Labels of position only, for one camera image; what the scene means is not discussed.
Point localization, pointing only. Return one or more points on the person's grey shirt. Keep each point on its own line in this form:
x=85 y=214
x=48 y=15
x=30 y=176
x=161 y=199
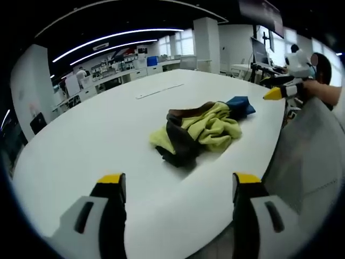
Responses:
x=304 y=151

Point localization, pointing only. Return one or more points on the computer monitor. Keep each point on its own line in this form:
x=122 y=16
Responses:
x=260 y=51

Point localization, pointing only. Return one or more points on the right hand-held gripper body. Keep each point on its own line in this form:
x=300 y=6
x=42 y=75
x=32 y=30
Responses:
x=297 y=64

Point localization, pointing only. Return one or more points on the black office chair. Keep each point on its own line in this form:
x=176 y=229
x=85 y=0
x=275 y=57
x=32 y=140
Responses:
x=38 y=122

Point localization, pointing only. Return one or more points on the yellow-green brown blue garment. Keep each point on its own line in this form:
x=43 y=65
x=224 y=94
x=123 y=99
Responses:
x=213 y=126

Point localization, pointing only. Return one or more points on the large dark wall screen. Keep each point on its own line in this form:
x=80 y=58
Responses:
x=265 y=14

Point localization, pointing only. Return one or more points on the blue storage bin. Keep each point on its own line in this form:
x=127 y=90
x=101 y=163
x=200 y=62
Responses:
x=152 y=61

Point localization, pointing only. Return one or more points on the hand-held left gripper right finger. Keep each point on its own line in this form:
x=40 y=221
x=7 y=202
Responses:
x=248 y=215

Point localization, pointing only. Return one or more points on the person's head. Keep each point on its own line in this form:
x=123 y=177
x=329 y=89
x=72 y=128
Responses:
x=325 y=70

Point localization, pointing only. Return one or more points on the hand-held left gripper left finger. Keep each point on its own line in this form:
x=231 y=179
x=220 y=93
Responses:
x=107 y=215

